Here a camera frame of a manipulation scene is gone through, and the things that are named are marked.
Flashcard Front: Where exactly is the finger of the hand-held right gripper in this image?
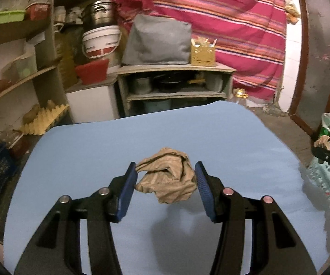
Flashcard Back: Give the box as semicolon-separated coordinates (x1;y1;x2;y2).
311;146;330;170

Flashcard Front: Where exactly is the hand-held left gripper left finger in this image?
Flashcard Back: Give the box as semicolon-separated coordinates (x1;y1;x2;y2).
14;162;138;275

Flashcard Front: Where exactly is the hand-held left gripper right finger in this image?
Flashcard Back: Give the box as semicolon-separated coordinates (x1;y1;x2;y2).
194;161;317;275

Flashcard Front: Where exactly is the brown paper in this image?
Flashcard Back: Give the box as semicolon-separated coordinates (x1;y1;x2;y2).
134;147;198;205
313;135;330;151

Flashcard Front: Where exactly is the light blue plastic basket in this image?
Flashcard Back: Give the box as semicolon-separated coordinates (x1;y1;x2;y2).
307;146;330;214

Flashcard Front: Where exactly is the green trash bin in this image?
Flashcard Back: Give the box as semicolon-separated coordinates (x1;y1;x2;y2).
318;113;330;138

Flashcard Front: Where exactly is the brown framed door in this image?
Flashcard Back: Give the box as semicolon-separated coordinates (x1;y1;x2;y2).
288;0;330;138

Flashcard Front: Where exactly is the cooking oil bottle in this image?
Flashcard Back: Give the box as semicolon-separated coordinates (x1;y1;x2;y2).
233;88;249;105

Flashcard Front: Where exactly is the yellow egg tray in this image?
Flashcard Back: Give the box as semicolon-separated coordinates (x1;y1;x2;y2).
20;103;69;136

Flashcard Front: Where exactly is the black pan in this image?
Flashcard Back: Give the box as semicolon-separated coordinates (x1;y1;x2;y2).
154;74;189;93

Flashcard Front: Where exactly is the red plastic basin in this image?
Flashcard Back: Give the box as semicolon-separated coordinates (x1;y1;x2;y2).
75;59;109;85

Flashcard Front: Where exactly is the wooden shelf cabinet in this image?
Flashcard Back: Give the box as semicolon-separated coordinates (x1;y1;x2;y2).
115;61;237;118

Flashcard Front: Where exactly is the yellow chopstick holder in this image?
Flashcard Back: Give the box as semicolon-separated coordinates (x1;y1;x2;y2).
190;36;217;67

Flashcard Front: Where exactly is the tall wooden shelf unit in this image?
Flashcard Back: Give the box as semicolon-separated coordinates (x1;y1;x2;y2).
0;0;108;155

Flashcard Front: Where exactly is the white plastic bucket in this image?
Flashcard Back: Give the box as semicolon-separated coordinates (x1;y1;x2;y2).
82;25;122;61

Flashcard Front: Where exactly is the hanging plastic bag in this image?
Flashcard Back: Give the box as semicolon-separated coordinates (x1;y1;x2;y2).
285;0;301;23

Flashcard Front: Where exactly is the grey cushion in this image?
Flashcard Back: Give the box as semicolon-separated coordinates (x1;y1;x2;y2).
121;14;193;66

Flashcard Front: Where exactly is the red striped cloth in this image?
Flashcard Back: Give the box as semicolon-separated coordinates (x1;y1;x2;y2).
105;0;286;102

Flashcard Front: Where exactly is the metal pot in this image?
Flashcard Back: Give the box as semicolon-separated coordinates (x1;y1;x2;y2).
80;0;120;30

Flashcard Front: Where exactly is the green plastic tray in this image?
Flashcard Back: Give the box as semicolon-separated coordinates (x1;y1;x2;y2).
0;9;28;29

